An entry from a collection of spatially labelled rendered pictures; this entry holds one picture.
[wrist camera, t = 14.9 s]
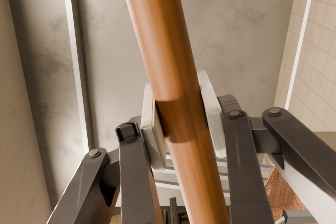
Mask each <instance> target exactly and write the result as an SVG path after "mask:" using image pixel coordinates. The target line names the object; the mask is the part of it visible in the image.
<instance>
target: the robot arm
mask: <svg viewBox="0 0 336 224"><path fill-rule="evenodd" d="M197 76H198V80H199V85H200V90H201V94H202V99H203V103H204V108H205V113H206V117H207V122H208V126H209V130H210V134H211V137H212V141H213V145H214V148H215V152H216V156H217V157H219V158H220V159H221V158H227V169H228V181H229V193H230V205H229V212H230V224H275V220H274V216H273V212H272V208H271V204H270V201H269V200H268V196H267V192H266V188H265V184H264V180H263V176H262V171H261V167H260V163H259V159H258V155H257V154H267V155H268V158H269V159H270V160H271V162H272V163H273V164H274V166H275V167H276V168H277V170H278V171H279V172H280V173H281V175H282V176H283V177H284V179H285V180H286V181H287V183H288V184H289V185H290V187H291V188H292V189H293V190H294V192H295V193H296V194H297V196H298V197H299V198H300V200H301V201H302V202H303V204H304V205H305V206H306V208H307V209H308V210H309V211H310V213H311V214H312V215H313V217H314V218H315V219H316V221H317V222H318V223H319V224H336V151H335V150H334V149H332V148H331V147H330V146H329V145H328V144H327V143H325V142H324V141H323V140H322V139H321V138H319V137H318V136H317V135H316V134H315V133H314V132H312V131H311V130H310V129H309V128H308V127H307V126H305V125H304V124H303V123H302V122H301V121H299V120H298V119H297V118H296V117H295V116H294V115H292V114H291V113H290V112H289V111H288V110H286V109H284V108H280V107H273V108H269V109H267V110H265V111H264V112H263V113H262V117H250V116H248V114H247V113H246V112H245V111H243V110H242V109H241V107H240V105H239V103H238V101H237V99H236V98H235V96H233V95H231V94H228V95H223V96H219V97H216V94H215V92H214V89H213V87H212V84H211V82H210V79H209V77H208V74H207V71H206V70H204V69H203V70H199V71H197ZM115 133H116V136H117V139H118V142H119V148H117V149H115V150H113V151H111V152H107V150H106V149H105V148H95V149H93V150H91V151H89V152H88V153H87V154H86V155H85V156H84V157H83V159H82V161H81V163H80V165H79V166H78V168H77V170H76V172H75V174H74V175H73V177H72V179H71V181H70V183H69V184H68V186H67V188H66V190H65V191H64V193H63V195H62V197H61V199H60V200H59V202H58V204H57V206H56V208H55V209H54V211H53V213H52V215H51V217H50V218H49V220H48V222H47V224H110V223H111V220H112V217H113V214H114V211H115V207H116V204H117V201H118V198H119V195H120V199H121V224H164V221H163V216H162V212H161V207H160V202H159V197H158V192H157V187H156V182H155V177H154V173H153V171H155V172H162V171H165V170H166V169H167V156H166V136H165V133H164V129H163V126H162V123H161V119H160V116H159V112H158V109H157V105H156V102H155V98H154V95H153V91H152V88H151V84H150V82H149V83H147V84H146V85H145V91H144V100H143V109H142V115H140V116H136V117H132V118H131V119H130V120H129V121H128V122H125V123H123V124H121V125H119V126H118V127H117V128H116V129H115ZM152 167H153V170H152Z"/></svg>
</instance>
